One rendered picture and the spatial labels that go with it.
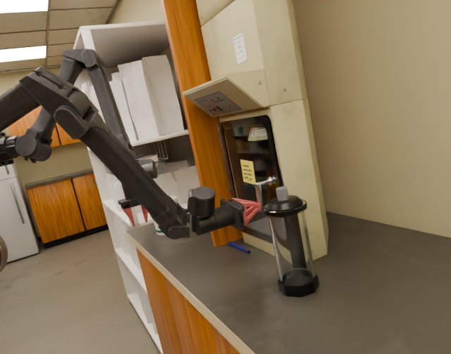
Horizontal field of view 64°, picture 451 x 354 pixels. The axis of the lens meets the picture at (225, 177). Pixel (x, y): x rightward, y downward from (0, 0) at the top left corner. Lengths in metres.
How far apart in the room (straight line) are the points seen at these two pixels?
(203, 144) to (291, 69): 0.43
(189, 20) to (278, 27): 0.40
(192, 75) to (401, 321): 0.95
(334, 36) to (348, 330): 0.98
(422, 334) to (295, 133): 0.56
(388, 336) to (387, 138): 0.69
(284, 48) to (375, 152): 0.51
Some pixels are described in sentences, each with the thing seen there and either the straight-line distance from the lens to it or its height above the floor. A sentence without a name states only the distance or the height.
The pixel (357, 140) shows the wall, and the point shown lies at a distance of 1.38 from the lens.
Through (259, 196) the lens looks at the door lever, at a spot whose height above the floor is 1.17.
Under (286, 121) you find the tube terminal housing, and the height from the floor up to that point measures 1.36.
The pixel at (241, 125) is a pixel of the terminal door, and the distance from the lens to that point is 1.12.
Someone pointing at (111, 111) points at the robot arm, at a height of 1.50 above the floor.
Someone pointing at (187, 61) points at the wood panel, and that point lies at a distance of 1.30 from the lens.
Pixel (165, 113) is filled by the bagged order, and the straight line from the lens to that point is 2.32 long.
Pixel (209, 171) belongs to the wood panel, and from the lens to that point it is 1.30.
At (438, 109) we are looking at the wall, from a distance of 1.19.
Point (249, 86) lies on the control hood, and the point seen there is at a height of 1.47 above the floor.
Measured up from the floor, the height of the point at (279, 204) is 1.18.
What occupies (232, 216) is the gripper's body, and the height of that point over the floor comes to 1.14.
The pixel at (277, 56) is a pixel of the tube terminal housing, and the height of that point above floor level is 1.54.
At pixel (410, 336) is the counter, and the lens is 0.82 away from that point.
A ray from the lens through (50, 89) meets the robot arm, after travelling 0.80.
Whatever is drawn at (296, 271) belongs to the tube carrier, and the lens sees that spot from 0.92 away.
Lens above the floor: 1.41
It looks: 10 degrees down
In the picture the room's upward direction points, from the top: 12 degrees counter-clockwise
